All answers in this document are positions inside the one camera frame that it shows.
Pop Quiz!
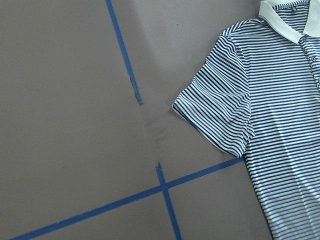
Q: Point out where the navy white striped polo shirt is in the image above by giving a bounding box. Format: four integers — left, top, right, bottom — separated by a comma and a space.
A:
172, 0, 320, 240

